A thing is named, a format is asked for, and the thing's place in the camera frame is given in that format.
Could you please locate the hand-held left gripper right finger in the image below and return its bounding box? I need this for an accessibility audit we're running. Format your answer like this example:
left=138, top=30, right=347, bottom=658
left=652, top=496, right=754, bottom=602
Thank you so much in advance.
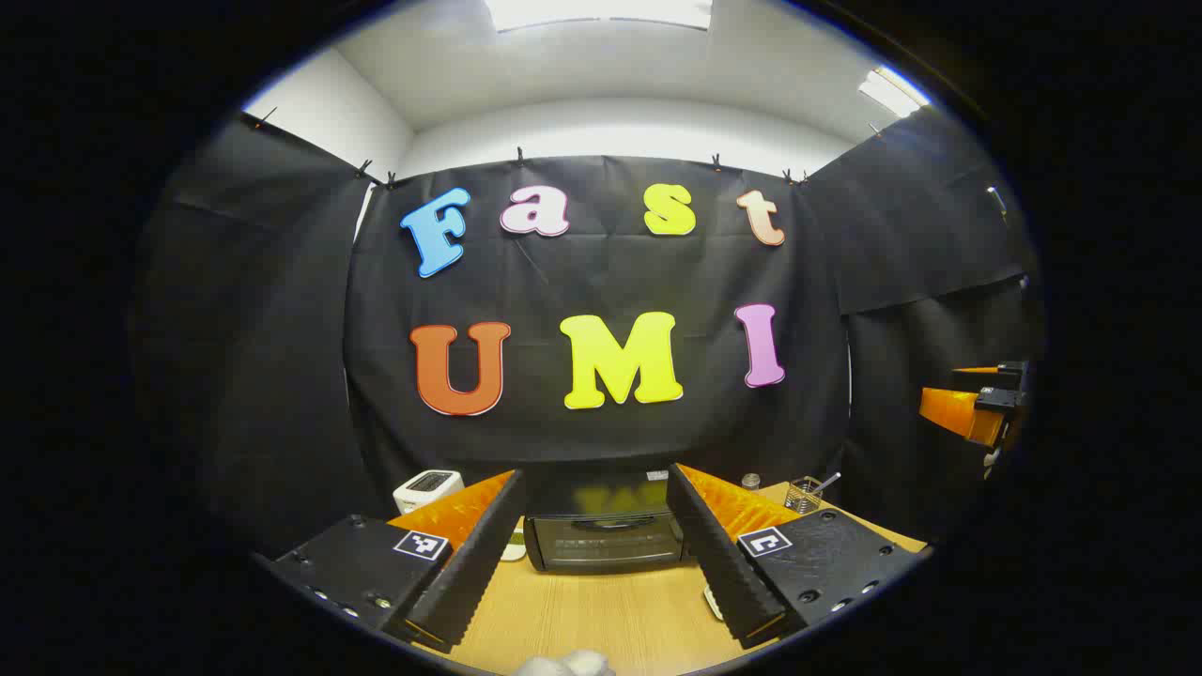
left=665, top=462, right=931, bottom=651

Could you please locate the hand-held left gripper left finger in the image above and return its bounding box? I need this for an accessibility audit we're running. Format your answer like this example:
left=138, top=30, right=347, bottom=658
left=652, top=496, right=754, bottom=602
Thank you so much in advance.
left=268, top=469, right=527, bottom=655

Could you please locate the black electric oven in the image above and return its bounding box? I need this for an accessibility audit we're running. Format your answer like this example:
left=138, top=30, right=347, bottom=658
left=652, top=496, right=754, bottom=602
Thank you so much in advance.
left=521, top=467, right=686, bottom=576

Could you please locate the white toaster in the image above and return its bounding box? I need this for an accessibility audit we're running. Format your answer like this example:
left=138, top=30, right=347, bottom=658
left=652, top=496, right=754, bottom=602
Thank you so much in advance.
left=393, top=469, right=465, bottom=515

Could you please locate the ceiling light panel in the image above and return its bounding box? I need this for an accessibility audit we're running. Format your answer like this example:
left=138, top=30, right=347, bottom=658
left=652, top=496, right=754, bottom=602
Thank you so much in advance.
left=484, top=0, right=715, bottom=32
left=856, top=66, right=931, bottom=118

